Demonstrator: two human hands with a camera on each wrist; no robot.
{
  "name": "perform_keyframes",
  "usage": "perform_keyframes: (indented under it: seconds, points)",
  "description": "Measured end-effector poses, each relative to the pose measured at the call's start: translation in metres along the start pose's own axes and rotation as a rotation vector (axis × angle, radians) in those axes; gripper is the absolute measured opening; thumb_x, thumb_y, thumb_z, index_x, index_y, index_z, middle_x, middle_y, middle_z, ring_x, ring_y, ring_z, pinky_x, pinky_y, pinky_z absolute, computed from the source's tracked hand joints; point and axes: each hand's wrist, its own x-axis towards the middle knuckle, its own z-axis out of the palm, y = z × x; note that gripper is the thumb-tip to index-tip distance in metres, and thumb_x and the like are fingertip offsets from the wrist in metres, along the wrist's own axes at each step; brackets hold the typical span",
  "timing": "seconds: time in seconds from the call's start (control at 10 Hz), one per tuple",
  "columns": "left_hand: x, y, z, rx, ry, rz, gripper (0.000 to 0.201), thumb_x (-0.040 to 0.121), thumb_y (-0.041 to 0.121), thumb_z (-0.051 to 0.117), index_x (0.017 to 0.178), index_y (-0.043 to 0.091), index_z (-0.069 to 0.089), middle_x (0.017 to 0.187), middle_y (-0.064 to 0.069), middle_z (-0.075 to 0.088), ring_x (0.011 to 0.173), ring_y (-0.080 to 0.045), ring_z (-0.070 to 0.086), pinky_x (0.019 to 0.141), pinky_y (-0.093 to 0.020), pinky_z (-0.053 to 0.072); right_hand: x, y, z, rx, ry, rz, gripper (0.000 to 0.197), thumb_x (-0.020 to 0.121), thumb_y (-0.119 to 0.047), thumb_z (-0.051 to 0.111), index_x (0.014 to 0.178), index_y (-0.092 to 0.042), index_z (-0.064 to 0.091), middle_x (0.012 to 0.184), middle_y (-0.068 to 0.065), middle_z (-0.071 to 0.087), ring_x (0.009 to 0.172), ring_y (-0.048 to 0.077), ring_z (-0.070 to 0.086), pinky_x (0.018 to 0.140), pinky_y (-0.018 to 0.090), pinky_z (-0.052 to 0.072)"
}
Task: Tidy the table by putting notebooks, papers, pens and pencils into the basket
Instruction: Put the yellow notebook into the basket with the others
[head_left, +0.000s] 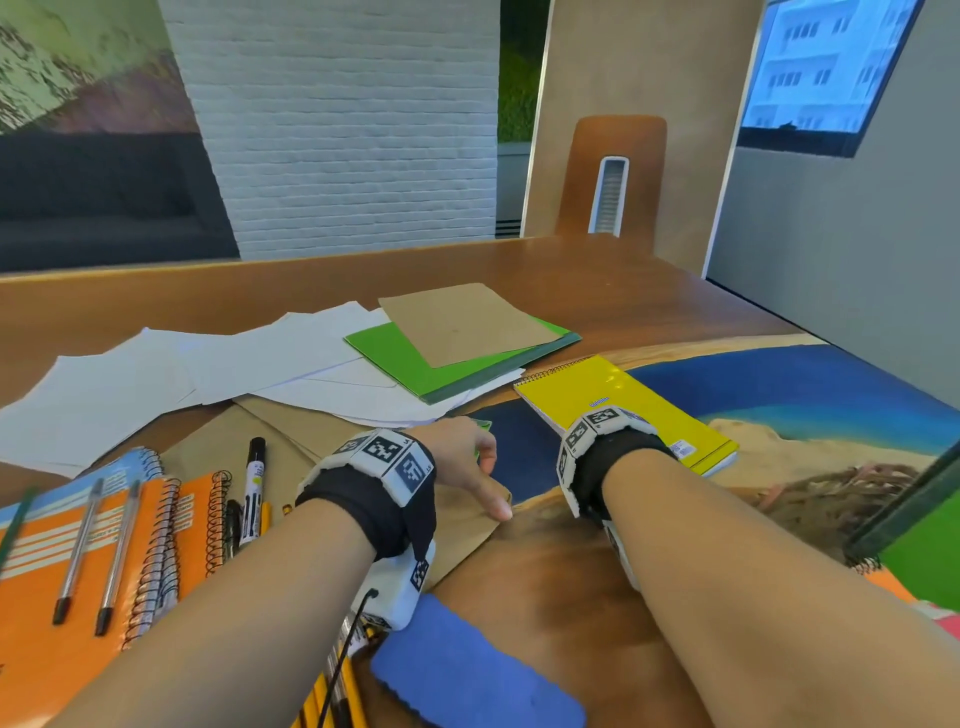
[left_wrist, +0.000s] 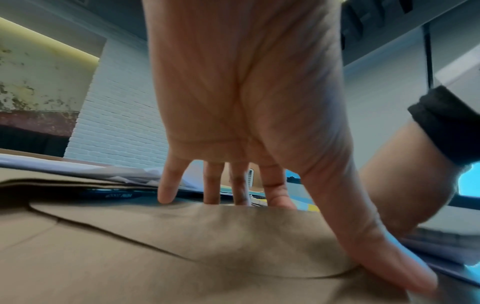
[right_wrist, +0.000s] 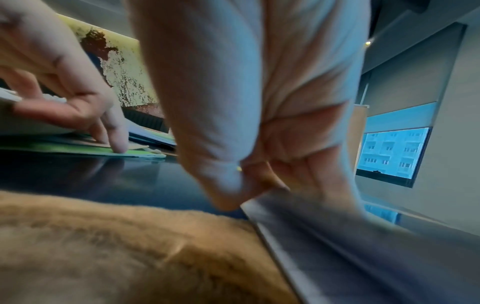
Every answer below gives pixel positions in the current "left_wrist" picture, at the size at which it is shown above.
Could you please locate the brown kraft paper sheet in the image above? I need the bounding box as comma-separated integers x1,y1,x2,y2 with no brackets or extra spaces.
0,204,414,304
29,202,363,279

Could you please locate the blue-framed window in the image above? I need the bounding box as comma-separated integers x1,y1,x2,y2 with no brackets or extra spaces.
447,161,480,209

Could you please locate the dark sofa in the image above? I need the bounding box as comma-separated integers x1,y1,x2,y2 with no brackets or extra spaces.
0,126,72,158

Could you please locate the brown wooden chair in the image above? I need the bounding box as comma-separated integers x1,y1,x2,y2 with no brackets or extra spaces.
219,161,268,191

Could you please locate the wooden table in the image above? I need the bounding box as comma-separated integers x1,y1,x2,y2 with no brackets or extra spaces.
176,178,324,214

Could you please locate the window with building view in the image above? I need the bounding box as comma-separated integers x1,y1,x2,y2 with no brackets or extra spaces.
282,167,303,185

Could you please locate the person's left hand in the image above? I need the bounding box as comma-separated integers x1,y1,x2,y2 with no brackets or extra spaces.
142,0,440,293

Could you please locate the black right wrist marker band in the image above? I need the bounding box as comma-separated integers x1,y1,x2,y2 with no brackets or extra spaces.
407,85,480,167

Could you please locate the large abstract wall painting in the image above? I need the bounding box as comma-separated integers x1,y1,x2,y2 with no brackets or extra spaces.
0,18,108,137

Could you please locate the person's right hand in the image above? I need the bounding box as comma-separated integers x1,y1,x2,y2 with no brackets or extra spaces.
357,121,472,237

